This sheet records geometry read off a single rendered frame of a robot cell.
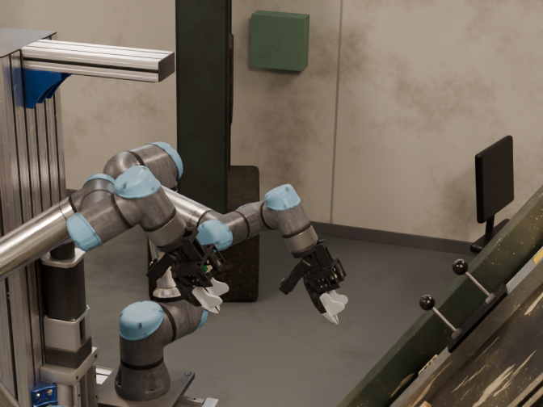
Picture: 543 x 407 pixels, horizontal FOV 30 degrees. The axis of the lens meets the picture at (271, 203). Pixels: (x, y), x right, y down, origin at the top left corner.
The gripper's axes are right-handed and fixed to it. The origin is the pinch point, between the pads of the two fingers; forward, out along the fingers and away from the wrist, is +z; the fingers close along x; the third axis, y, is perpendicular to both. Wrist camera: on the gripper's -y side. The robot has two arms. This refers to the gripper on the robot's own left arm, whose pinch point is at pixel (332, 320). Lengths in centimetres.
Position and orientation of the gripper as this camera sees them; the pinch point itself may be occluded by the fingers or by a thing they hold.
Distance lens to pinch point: 248.9
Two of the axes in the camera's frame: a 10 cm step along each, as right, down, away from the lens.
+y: 8.5, -3.2, -4.2
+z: 4.3, 8.8, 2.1
